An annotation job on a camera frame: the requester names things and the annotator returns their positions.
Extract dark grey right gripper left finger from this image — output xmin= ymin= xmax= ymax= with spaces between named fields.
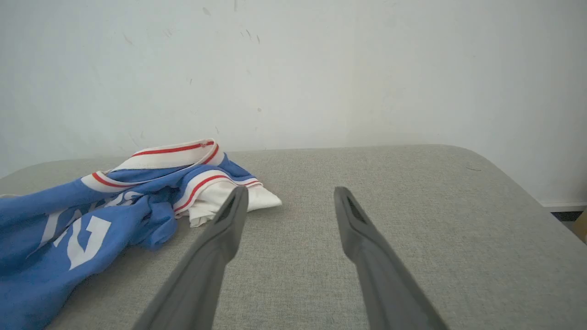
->
xmin=133 ymin=186 xmax=249 ymax=330

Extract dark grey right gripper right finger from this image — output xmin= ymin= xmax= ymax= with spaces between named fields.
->
xmin=334 ymin=187 xmax=448 ymax=330

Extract blue white red sports jersey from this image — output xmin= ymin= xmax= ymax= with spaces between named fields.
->
xmin=0 ymin=139 xmax=282 ymax=330

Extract light wooden furniture piece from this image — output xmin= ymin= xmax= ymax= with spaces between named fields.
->
xmin=573 ymin=209 xmax=587 ymax=243

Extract white wall baseboard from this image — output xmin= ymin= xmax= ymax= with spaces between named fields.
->
xmin=539 ymin=200 xmax=587 ymax=212

